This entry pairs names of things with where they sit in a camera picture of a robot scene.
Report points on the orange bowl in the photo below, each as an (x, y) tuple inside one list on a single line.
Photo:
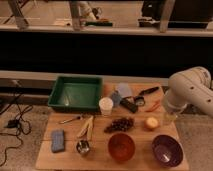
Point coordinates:
[(121, 147)]

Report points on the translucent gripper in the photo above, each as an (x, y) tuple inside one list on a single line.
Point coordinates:
[(169, 118)]

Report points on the wooden cutting board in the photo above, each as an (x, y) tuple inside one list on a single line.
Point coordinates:
[(98, 158)]

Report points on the blue sponge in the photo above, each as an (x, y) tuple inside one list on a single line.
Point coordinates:
[(58, 141)]

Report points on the black handled tool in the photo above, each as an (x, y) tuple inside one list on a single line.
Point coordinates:
[(139, 100)]

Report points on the purple bowl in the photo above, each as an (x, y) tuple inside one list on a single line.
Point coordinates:
[(167, 151)]

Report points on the white paper cup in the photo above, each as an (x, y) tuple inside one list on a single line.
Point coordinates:
[(106, 105)]

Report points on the green plastic tray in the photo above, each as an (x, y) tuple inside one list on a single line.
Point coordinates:
[(81, 94)]

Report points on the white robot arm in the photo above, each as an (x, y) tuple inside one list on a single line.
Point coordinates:
[(191, 86)]

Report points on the orange carrot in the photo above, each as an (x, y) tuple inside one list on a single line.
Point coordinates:
[(154, 107)]

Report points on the banana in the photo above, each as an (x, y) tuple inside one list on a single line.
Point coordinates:
[(86, 129)]

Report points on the bunch of dark grapes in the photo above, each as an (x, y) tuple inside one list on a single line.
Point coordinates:
[(122, 124)]

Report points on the yellow red apple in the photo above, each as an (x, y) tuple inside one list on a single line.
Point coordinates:
[(151, 123)]

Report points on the small metal screwdriver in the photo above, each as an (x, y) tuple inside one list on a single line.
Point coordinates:
[(70, 120)]

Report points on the clear plastic cup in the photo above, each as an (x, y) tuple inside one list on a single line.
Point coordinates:
[(124, 90)]

